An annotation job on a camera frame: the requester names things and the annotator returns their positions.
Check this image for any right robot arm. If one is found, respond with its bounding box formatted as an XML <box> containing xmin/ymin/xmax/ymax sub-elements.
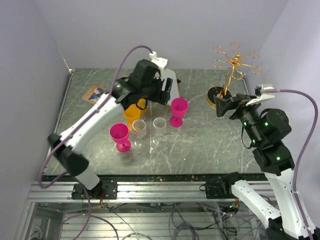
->
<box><xmin>214</xmin><ymin>93</ymin><xmax>320</xmax><ymax>240</ymax></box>

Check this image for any pink wine glass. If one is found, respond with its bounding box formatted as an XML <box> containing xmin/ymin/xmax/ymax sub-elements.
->
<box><xmin>169</xmin><ymin>97</ymin><xmax>189</xmax><ymax>128</ymax></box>
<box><xmin>109</xmin><ymin>123</ymin><xmax>131</xmax><ymax>153</ymax></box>

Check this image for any gold wine glass rack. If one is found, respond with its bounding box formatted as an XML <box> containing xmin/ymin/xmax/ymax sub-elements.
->
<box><xmin>206</xmin><ymin>42</ymin><xmax>262</xmax><ymax>108</ymax></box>

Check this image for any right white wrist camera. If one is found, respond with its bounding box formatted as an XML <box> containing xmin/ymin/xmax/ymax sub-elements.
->
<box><xmin>245</xmin><ymin>84</ymin><xmax>275</xmax><ymax>107</ymax></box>

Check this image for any aluminium mounting rail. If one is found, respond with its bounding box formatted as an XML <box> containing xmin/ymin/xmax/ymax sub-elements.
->
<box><xmin>27</xmin><ymin>180</ymin><xmax>276</xmax><ymax>203</ymax></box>

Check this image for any clear wine glass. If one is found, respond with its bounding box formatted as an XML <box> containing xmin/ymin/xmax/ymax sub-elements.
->
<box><xmin>132</xmin><ymin>119</ymin><xmax>147</xmax><ymax>148</ymax></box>
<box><xmin>152</xmin><ymin>117</ymin><xmax>167</xmax><ymax>146</ymax></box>

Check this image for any orange picture card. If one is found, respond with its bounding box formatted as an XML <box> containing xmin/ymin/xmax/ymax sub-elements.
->
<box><xmin>81</xmin><ymin>84</ymin><xmax>105</xmax><ymax>105</ymax></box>

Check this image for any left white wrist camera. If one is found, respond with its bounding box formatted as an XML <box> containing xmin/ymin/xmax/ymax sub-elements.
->
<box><xmin>149</xmin><ymin>51</ymin><xmax>168</xmax><ymax>80</ymax></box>

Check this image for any orange wine glass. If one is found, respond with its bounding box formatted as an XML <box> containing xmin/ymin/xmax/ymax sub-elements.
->
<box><xmin>123</xmin><ymin>104</ymin><xmax>141</xmax><ymax>133</ymax></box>
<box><xmin>136</xmin><ymin>98</ymin><xmax>148</xmax><ymax>115</ymax></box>

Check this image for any white board yellow rim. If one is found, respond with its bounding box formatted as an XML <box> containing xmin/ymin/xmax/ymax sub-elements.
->
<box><xmin>165</xmin><ymin>68</ymin><xmax>180</xmax><ymax>102</ymax></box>

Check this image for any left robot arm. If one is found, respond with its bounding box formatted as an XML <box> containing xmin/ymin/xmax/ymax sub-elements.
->
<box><xmin>47</xmin><ymin>56</ymin><xmax>173</xmax><ymax>199</ymax></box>

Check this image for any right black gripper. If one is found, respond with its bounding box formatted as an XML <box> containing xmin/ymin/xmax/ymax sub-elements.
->
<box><xmin>214</xmin><ymin>92</ymin><xmax>263</xmax><ymax>146</ymax></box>

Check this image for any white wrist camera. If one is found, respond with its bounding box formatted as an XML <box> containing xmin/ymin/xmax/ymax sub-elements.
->
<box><xmin>245</xmin><ymin>84</ymin><xmax>275</xmax><ymax>107</ymax></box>
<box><xmin>149</xmin><ymin>51</ymin><xmax>168</xmax><ymax>80</ymax></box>

